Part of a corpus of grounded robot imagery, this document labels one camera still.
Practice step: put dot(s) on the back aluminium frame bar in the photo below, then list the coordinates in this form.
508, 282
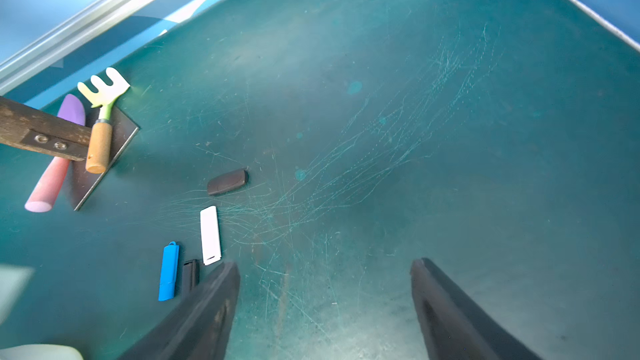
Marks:
82, 27

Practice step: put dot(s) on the blue usb flash drive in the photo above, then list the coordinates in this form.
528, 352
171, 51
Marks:
169, 270

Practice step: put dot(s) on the white usb flash drive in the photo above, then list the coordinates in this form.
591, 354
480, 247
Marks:
210, 236

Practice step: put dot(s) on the black oval usb drive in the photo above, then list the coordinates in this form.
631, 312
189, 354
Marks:
227, 182

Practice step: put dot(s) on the pink cherry blossom tree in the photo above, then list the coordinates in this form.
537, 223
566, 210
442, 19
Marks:
29, 129

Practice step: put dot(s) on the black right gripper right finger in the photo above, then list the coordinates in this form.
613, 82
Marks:
453, 325

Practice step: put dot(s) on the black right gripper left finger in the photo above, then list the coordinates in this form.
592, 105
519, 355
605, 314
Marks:
198, 328

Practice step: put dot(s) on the black glossy usb drive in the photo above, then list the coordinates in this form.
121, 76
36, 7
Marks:
190, 276

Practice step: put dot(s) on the dark tree base plate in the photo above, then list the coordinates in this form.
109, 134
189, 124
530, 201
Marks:
81, 183

